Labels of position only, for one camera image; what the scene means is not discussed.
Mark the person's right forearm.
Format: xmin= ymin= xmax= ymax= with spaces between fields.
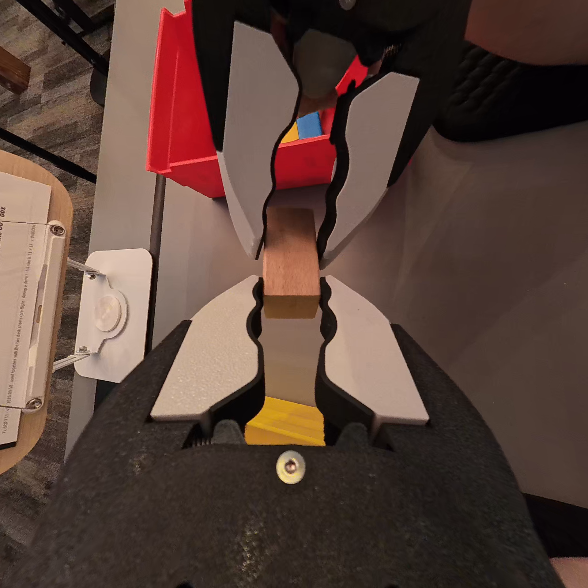
xmin=464 ymin=0 xmax=588 ymax=68

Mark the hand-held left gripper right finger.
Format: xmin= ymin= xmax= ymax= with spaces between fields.
xmin=315 ymin=276 xmax=430 ymax=441

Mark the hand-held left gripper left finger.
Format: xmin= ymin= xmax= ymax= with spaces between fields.
xmin=150 ymin=275 xmax=267 ymax=435

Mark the wooden beam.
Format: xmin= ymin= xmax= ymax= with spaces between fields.
xmin=0 ymin=46 xmax=32 ymax=96

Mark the black mesh pad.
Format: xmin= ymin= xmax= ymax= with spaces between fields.
xmin=434 ymin=41 xmax=588 ymax=144

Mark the blue rectangular wooden block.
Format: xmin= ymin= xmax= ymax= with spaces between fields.
xmin=296 ymin=111 xmax=323 ymax=139

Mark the red plastic bin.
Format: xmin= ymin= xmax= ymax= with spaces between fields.
xmin=146 ymin=0 xmax=368 ymax=199

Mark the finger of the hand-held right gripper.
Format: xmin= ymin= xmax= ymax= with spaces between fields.
xmin=317 ymin=71 xmax=421 ymax=270
xmin=216 ymin=21 xmax=302 ymax=260

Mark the black metal frame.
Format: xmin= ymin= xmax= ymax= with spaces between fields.
xmin=0 ymin=0 xmax=114 ymax=184

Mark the white paper holder bar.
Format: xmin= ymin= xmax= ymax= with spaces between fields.
xmin=21 ymin=221 xmax=68 ymax=415

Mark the yellow plastic bin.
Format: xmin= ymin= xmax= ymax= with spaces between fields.
xmin=245 ymin=397 xmax=327 ymax=447

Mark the natural wooden block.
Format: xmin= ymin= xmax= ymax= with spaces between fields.
xmin=263 ymin=208 xmax=321 ymax=320

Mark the clear stand bracket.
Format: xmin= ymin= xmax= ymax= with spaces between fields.
xmin=53 ymin=257 xmax=129 ymax=373

